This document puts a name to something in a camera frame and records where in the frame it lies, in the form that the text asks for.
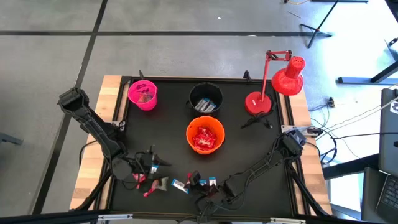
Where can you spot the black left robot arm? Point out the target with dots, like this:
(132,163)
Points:
(93,130)

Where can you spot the clear green gummy pack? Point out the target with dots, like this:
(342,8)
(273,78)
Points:
(163,184)

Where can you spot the silver aluminium bracket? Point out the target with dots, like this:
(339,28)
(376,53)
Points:
(287,221)
(115,216)

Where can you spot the clear dark gummy pack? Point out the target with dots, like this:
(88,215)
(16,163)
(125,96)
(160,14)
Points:
(148,95)
(150,99)

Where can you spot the pink plastic bucket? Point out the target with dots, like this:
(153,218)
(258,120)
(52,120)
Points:
(147,105)

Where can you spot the black tripod stand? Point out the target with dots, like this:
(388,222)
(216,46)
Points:
(316,30)

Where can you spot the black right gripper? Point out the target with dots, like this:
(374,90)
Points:
(217,194)

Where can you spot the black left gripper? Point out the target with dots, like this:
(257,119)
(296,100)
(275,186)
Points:
(144,163)

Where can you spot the blue white chocolate bar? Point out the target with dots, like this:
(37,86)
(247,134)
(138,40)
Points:
(208,106)
(154,169)
(202,182)
(212,180)
(199,103)
(213,107)
(179,185)
(203,105)

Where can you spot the black aluminium frame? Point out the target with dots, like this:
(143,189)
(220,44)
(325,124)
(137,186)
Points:
(62,217)

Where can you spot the black frame clamp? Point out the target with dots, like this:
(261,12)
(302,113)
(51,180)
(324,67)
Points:
(141,75)
(247,76)

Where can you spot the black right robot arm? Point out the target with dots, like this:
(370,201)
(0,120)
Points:
(261,168)

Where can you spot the black furniture foot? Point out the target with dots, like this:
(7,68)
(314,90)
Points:
(9,139)

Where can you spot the black table mat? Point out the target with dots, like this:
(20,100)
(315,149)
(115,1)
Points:
(174,124)

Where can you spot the orange pumpkin face bucket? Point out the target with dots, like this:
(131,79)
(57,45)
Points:
(190,137)

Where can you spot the black plastic bucket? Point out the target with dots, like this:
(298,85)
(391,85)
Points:
(194,90)

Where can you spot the grey open laptop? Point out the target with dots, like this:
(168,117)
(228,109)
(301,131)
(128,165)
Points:
(370,193)

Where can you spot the black desk leg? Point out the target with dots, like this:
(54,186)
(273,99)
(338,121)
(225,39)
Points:
(357,80)

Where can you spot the grey closed laptop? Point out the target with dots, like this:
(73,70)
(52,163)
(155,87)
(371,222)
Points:
(388,140)

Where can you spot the red desk lamp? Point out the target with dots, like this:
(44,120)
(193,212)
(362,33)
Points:
(287,81)

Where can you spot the black power adapter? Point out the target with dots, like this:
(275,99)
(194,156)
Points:
(331,102)

